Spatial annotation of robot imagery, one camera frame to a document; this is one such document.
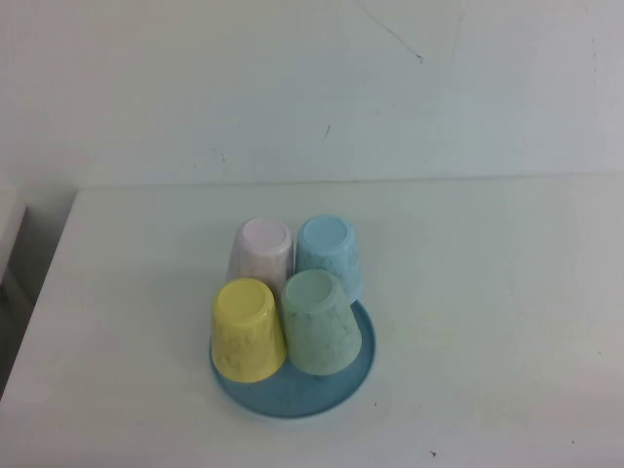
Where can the yellow plastic cup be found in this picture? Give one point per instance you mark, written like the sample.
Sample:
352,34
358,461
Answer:
246,331

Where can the light blue plastic cup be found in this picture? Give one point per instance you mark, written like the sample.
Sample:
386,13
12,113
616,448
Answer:
324,239

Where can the pale pink plastic cup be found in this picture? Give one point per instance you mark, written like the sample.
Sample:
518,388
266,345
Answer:
258,239

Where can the pale green plastic cup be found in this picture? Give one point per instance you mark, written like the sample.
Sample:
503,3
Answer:
317,322

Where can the round blue cup stand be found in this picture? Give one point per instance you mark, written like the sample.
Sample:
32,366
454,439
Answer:
292,395

